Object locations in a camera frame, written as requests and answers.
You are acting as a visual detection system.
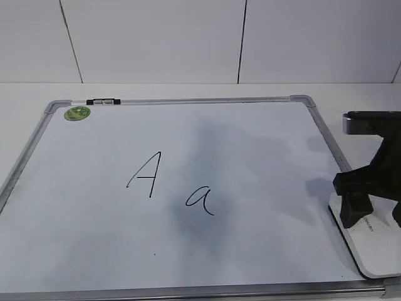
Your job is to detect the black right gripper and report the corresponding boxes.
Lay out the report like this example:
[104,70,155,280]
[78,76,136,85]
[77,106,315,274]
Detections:
[333,133,401,228]

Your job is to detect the white whiteboard eraser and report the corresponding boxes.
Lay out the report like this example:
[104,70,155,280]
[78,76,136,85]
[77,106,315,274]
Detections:
[329,193,400,278]

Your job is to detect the white board with aluminium frame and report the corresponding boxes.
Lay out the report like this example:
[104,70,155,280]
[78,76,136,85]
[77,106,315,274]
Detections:
[1,95,400,300]

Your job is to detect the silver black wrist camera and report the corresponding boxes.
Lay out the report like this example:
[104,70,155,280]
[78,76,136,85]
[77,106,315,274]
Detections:
[343,111,400,138]

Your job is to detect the green round magnet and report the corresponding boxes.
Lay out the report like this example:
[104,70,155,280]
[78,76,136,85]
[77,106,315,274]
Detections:
[64,106,91,122]

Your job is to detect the black and clear frame clip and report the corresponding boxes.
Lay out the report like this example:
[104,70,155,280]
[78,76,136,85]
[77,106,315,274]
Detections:
[86,98,121,105]

